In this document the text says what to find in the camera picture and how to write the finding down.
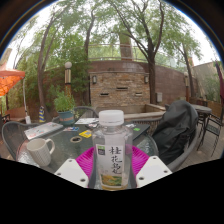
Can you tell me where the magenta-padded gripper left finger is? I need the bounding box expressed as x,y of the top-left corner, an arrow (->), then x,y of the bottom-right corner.
54,146 -> 98,189

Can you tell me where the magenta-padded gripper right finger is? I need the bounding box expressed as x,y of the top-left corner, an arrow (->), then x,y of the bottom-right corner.
128,144 -> 173,189

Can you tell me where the clear white-capped drink bottle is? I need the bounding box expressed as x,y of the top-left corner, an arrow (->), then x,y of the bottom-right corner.
92,109 -> 134,192

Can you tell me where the grey mesh chair holding backpack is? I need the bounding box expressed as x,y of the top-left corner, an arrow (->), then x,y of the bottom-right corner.
128,114 -> 201,173

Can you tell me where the white ribbed mug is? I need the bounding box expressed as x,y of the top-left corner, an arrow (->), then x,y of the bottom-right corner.
25,137 -> 56,168

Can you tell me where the small yellow card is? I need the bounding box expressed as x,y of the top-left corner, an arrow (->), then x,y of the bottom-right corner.
78,129 -> 93,139

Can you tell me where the small blue card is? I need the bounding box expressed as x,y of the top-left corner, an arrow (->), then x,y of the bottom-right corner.
63,126 -> 80,132

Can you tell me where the black backpack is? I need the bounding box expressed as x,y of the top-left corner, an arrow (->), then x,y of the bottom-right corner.
151,99 -> 199,166

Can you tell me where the silver laptop with stickers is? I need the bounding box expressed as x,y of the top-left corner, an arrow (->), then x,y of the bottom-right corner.
23,121 -> 64,140

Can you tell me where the white printed paper sheet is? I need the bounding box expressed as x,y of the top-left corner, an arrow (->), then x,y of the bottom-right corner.
74,117 -> 100,126

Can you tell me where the grey mesh patio chair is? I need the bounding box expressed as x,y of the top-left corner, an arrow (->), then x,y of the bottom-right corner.
1,120 -> 41,161
51,105 -> 99,125

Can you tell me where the blue yellow striped cone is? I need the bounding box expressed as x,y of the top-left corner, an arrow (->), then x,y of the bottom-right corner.
38,105 -> 46,124

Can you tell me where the potted green plant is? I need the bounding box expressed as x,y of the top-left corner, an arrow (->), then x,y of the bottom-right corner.
53,90 -> 77,127

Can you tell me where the group of dark patio chairs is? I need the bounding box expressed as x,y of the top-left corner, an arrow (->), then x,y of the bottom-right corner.
196,99 -> 224,158

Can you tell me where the round dark patio table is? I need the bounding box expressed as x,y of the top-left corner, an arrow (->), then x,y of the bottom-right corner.
191,103 -> 213,134

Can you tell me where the wooden bench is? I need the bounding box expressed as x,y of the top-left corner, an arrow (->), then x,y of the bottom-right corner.
1,106 -> 28,124

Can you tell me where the dark forked-trunk tree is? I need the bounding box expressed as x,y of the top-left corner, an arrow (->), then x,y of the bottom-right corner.
109,0 -> 168,105

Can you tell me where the leaning thin-trunk tree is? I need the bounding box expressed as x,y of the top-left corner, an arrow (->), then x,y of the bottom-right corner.
35,13 -> 68,123

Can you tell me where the orange canopy with white pole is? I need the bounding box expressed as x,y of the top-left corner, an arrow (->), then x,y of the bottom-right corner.
0,68 -> 33,125

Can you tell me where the small tape ring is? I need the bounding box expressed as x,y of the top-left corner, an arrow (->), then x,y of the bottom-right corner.
69,135 -> 83,144

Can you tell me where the slim brown lamp post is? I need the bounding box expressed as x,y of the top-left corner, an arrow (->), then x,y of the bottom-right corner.
183,71 -> 190,101

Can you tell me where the wooden globe-topped lamp post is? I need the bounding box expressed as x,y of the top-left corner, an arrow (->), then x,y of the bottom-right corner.
64,61 -> 73,98

